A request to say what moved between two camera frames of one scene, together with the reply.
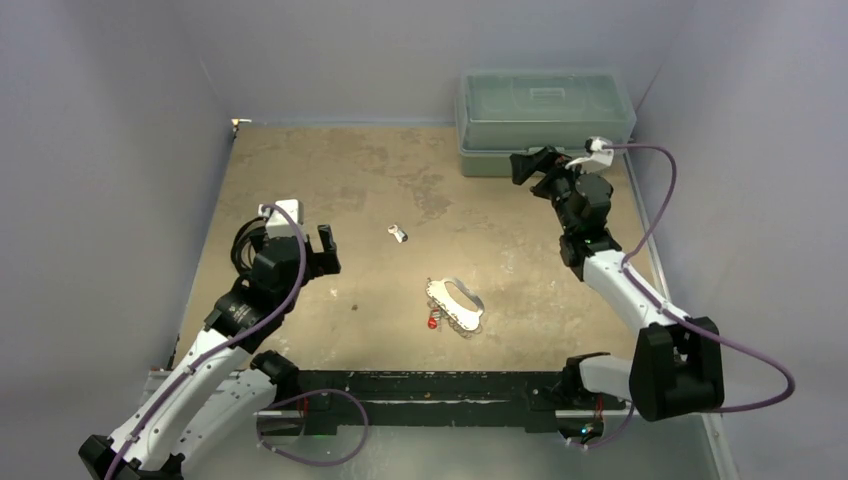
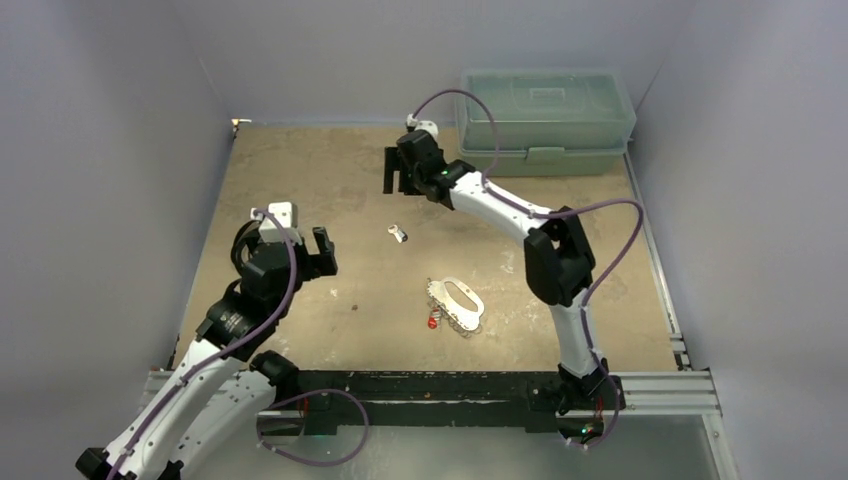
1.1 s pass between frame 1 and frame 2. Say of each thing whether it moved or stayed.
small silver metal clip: stayed
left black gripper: stayed
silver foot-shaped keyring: stayed
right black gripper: moved
